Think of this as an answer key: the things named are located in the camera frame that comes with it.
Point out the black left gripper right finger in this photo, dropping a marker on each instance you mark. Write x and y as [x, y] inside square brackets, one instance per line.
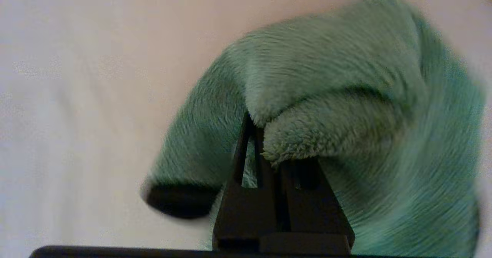
[315, 212]

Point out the green microfibre cloth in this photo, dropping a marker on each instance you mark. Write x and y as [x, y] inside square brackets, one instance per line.
[346, 77]

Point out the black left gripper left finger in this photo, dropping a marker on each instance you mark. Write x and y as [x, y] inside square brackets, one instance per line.
[246, 215]

